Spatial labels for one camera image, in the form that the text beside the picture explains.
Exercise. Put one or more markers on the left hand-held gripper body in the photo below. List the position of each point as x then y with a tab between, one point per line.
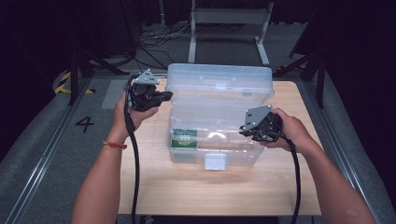
141	96

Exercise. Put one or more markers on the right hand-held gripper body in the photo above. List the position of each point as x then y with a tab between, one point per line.
258	119

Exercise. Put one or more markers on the clear plastic storage box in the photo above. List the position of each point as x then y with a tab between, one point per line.
218	102

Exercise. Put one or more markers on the green and white carton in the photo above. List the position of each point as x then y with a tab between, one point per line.
184	139

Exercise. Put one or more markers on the person's left hand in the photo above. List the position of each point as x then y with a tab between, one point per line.
121	123

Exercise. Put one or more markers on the person's right hand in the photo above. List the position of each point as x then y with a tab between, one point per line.
294	133

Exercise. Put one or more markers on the black tripod stand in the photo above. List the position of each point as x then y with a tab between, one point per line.
74	74
319	74

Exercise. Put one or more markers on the yellow and black striped tape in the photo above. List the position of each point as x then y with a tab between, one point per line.
63	85

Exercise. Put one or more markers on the grey metal stand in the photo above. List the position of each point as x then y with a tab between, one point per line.
230	15

